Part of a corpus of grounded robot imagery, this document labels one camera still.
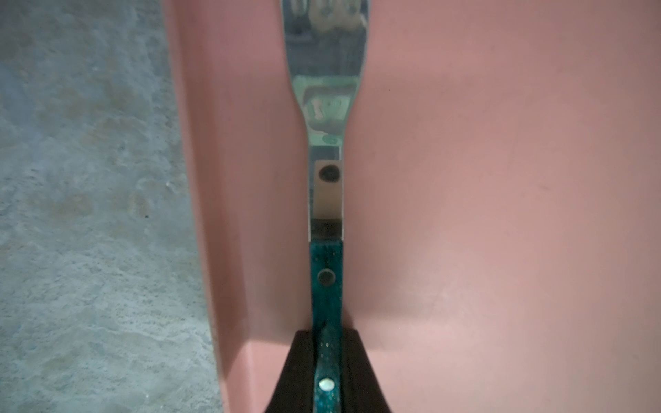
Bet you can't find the pink plastic tray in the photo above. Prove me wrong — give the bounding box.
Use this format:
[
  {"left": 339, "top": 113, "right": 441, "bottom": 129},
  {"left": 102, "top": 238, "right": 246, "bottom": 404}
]
[{"left": 164, "top": 1, "right": 660, "bottom": 412}]

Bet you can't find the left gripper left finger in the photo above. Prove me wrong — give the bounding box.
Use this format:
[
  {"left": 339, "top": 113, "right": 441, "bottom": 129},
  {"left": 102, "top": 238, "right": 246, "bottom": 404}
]
[{"left": 265, "top": 330, "right": 314, "bottom": 413}]

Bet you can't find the green handled fork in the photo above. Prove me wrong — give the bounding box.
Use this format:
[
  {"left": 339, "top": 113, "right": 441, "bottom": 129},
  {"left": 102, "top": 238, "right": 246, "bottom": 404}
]
[{"left": 280, "top": 1, "right": 369, "bottom": 412}]

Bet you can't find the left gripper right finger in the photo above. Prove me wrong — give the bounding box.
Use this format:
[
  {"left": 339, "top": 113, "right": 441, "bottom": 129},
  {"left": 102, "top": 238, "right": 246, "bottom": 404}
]
[{"left": 341, "top": 328, "right": 392, "bottom": 413}]

